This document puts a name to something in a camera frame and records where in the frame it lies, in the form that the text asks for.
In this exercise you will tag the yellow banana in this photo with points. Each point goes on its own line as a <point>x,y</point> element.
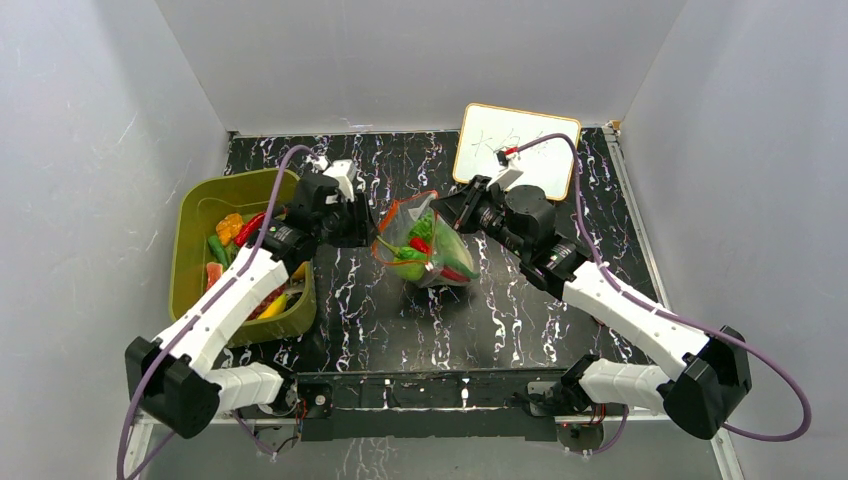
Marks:
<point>274,308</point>

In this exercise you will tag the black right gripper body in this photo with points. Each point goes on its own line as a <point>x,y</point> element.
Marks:
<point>468,207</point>

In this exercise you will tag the light green round fruit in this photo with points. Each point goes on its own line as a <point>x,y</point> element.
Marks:
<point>410,271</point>

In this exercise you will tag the dark green cucumber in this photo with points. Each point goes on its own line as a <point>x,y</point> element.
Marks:
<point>219,251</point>

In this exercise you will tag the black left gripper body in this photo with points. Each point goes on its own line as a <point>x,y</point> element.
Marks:
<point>348,227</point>

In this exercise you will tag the orange tangerine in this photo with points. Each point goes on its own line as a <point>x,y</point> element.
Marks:
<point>299,274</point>

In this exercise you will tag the green chili pepper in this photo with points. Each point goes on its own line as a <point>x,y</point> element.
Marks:
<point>403,254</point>

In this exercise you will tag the watermelon slice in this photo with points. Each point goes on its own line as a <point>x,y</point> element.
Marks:
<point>214,272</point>

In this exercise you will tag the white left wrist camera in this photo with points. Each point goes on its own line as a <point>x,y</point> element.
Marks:
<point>344,171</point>

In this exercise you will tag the olive green plastic basket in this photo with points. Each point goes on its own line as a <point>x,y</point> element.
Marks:
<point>201,209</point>

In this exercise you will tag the green lettuce head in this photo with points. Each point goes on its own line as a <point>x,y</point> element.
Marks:
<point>449,252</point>

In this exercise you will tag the white board orange frame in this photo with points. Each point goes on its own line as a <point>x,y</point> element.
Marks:
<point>541,146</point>

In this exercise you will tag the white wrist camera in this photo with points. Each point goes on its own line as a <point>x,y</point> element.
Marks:
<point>344,171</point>
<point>511,169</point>

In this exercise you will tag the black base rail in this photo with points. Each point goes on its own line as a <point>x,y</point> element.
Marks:
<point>527,403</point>

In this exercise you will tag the clear zip top bag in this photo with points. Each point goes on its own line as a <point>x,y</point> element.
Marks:
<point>394,228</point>

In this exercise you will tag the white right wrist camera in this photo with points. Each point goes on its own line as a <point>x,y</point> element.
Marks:
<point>511,169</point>

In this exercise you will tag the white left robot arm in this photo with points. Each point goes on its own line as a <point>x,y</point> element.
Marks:
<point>225,318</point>

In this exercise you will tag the orange bumpy fruit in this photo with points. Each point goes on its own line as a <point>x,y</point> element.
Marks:
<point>228,228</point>

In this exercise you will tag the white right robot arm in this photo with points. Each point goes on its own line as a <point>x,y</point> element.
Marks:
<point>697,379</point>

